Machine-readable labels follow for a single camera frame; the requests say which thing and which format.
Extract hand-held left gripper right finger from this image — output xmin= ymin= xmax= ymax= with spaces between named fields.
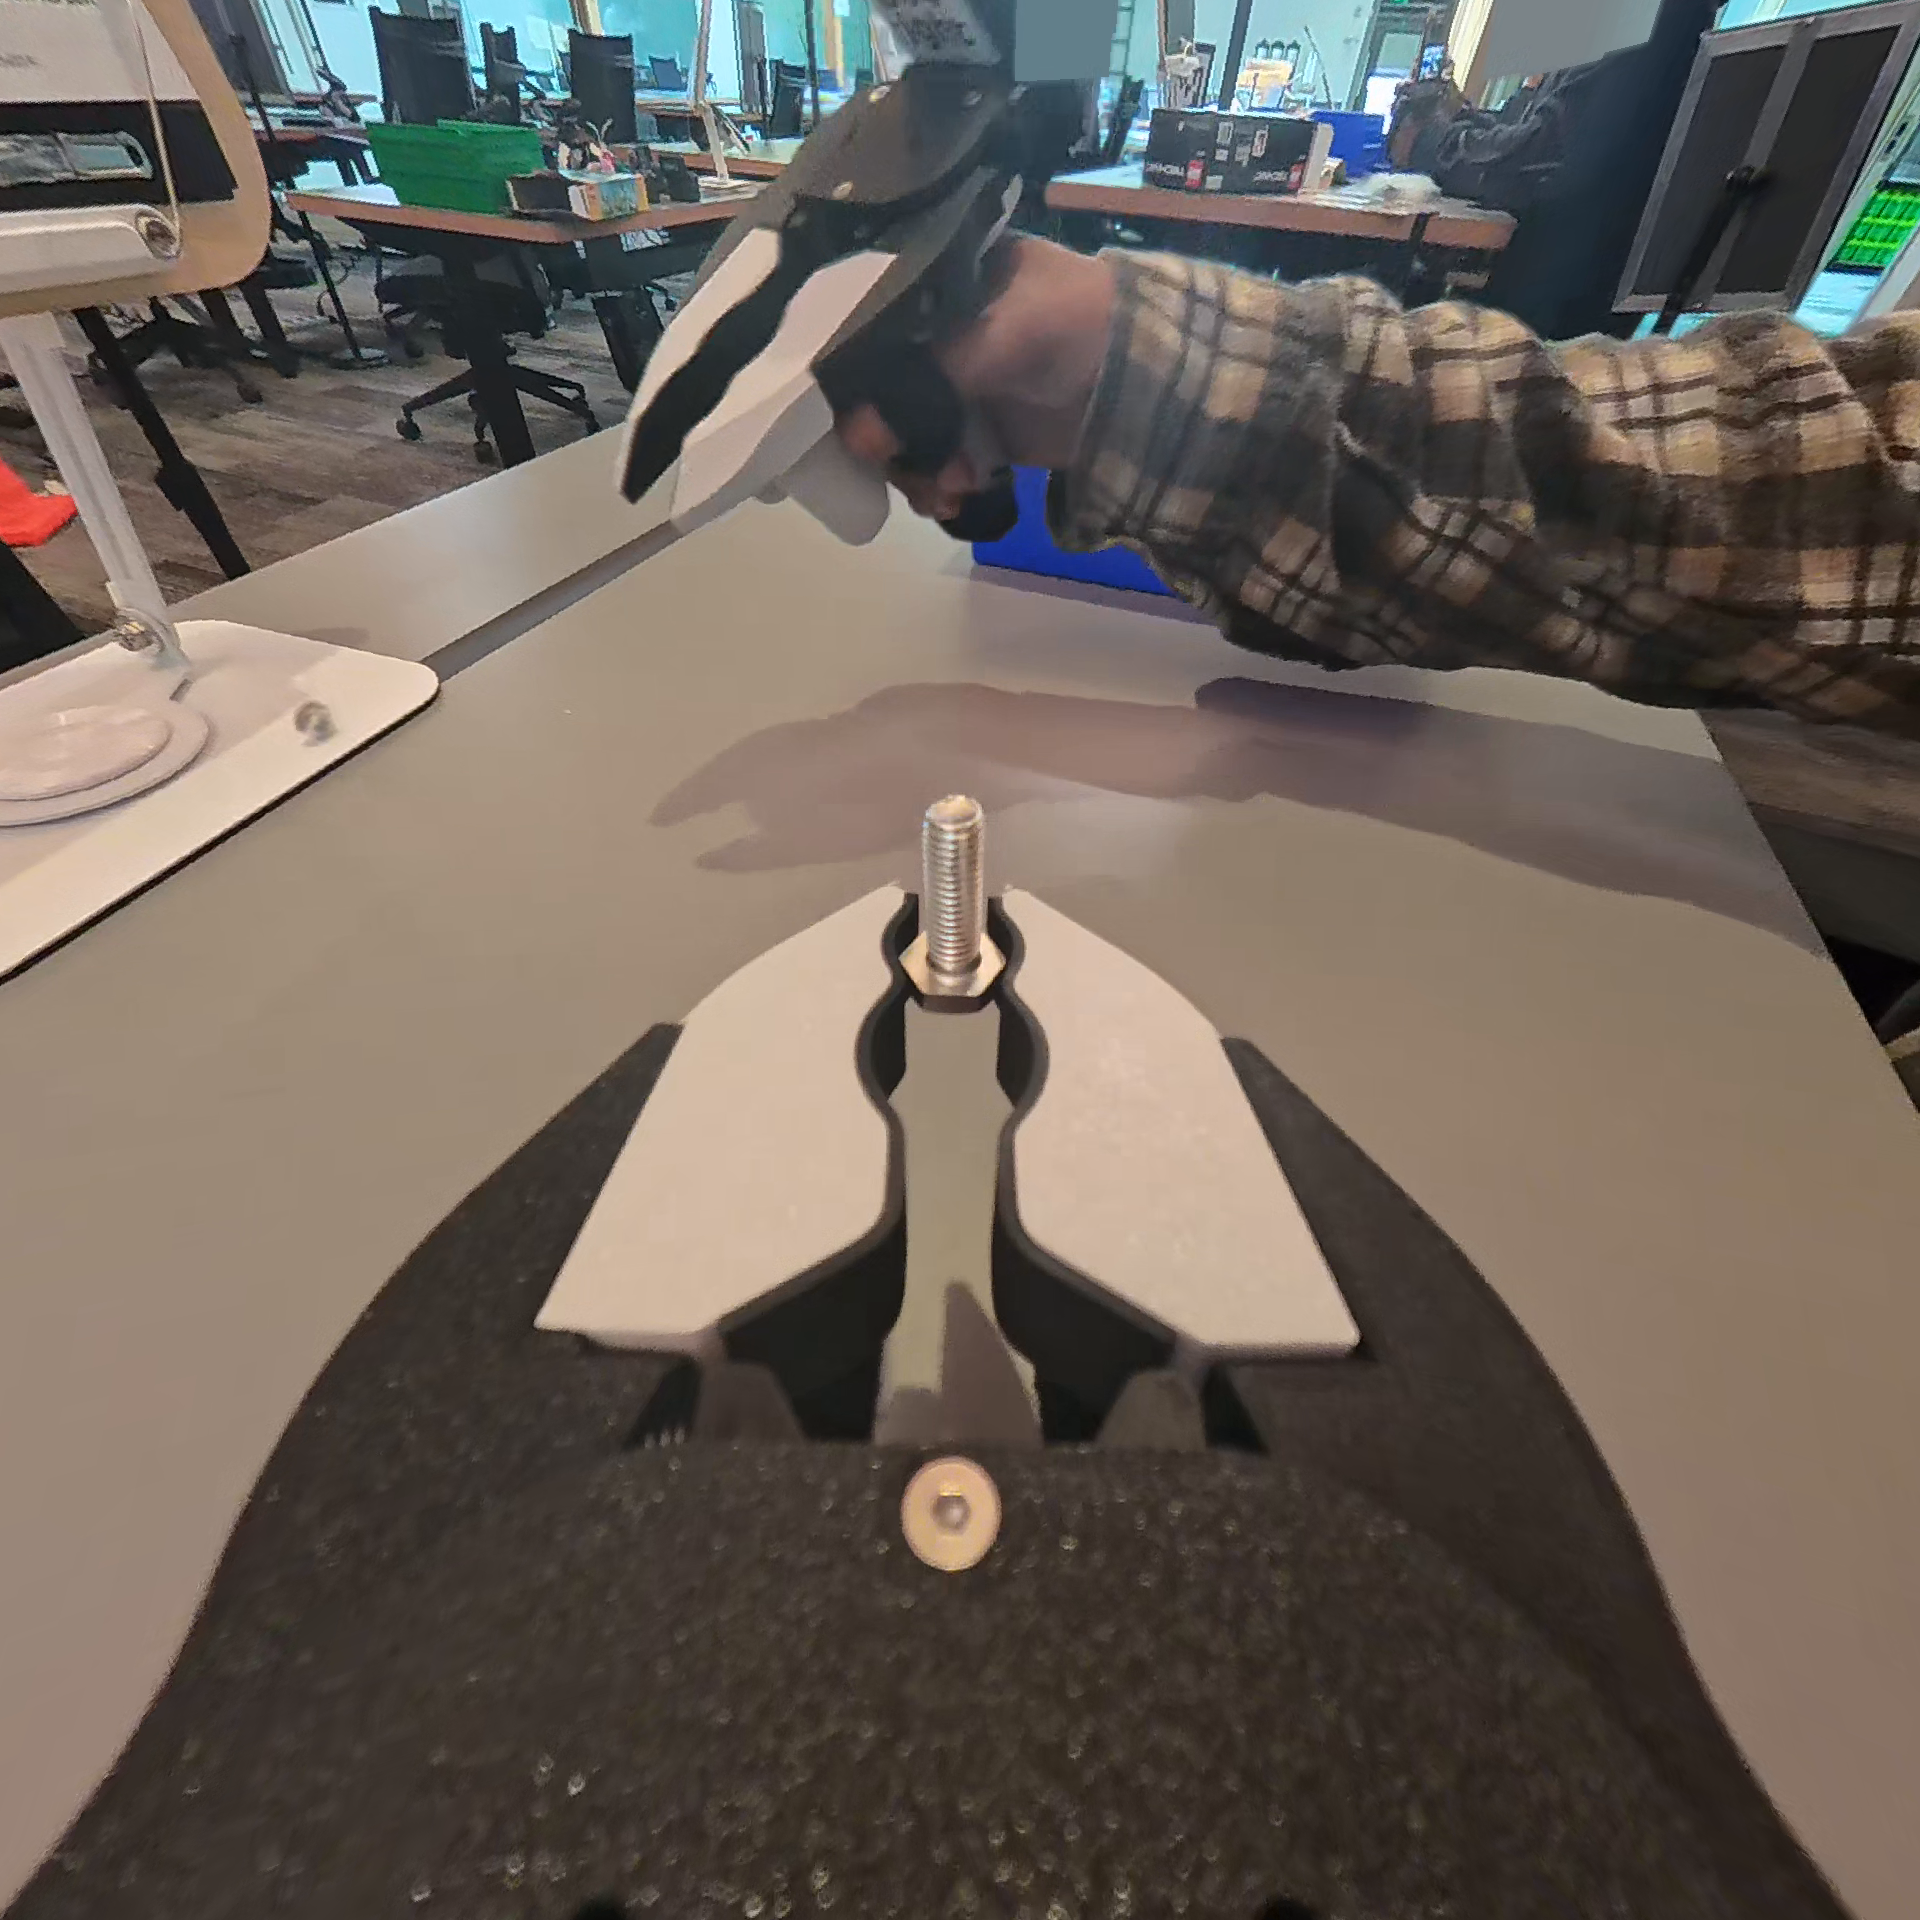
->
xmin=990 ymin=891 xmax=1364 ymax=1438

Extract wooden rimmed display board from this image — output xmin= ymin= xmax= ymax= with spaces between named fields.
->
xmin=0 ymin=0 xmax=275 ymax=320

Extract black cardboard box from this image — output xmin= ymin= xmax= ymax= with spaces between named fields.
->
xmin=1142 ymin=107 xmax=1337 ymax=193

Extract white metal stand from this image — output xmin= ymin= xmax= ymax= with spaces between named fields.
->
xmin=0 ymin=315 xmax=441 ymax=981

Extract small colourful box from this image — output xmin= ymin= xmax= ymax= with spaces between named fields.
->
xmin=507 ymin=169 xmax=652 ymax=221

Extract person's right hand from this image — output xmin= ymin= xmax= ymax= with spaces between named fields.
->
xmin=943 ymin=238 xmax=1117 ymax=501

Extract blue plastic bin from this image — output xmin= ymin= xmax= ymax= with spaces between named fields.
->
xmin=971 ymin=463 xmax=1191 ymax=601

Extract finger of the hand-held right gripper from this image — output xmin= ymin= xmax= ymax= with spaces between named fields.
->
xmin=660 ymin=246 xmax=906 ymax=537
xmin=619 ymin=221 xmax=842 ymax=508

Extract wooden topped office desk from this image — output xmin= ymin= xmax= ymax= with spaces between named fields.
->
xmin=286 ymin=181 xmax=759 ymax=471
xmin=1045 ymin=163 xmax=1519 ymax=255

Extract green plastic crates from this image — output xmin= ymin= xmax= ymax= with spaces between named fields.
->
xmin=369 ymin=118 xmax=546 ymax=217

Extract silver threaded bolt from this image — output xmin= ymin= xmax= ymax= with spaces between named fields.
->
xmin=900 ymin=795 xmax=994 ymax=1016

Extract person's right forearm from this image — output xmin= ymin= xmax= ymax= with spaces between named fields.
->
xmin=1047 ymin=246 xmax=1920 ymax=732

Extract grey panel on tripod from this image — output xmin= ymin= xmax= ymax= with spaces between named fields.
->
xmin=1612 ymin=11 xmax=1920 ymax=320

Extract black computer monitor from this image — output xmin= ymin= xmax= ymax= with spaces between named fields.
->
xmin=370 ymin=7 xmax=476 ymax=125
xmin=566 ymin=29 xmax=641 ymax=147

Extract black office chair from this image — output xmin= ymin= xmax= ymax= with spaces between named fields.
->
xmin=372 ymin=239 xmax=606 ymax=465

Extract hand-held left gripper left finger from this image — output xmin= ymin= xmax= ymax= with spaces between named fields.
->
xmin=532 ymin=884 xmax=921 ymax=1438

